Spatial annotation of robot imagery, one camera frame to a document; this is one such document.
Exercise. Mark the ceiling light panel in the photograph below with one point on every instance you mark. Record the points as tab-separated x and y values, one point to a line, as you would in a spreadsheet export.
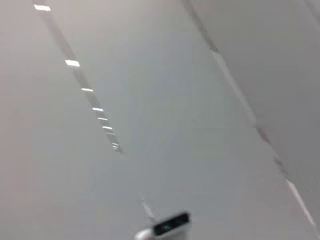
72	63
42	7

